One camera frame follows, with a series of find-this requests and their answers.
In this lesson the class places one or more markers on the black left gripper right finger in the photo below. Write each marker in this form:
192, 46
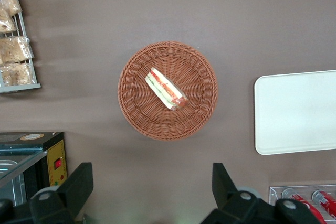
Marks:
225, 197

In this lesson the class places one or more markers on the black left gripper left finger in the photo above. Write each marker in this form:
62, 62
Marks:
76, 187

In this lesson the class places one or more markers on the beige plastic tray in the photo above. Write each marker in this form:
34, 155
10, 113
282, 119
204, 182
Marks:
296, 113

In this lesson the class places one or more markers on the black food warmer yellow panel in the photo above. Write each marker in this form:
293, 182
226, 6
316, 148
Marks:
56, 153

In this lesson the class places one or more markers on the clear acrylic bottle rack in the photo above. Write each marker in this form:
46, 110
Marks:
273, 192

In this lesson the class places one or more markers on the red cola bottle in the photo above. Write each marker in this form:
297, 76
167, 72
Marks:
305, 205
326, 200

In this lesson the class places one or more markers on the round brown wicker basket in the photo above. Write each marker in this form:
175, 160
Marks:
136, 119

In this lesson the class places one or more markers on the wrapped triangle sandwich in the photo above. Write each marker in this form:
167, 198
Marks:
165, 90

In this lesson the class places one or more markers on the bagged bread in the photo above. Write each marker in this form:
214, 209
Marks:
5, 23
9, 1
17, 73
15, 49

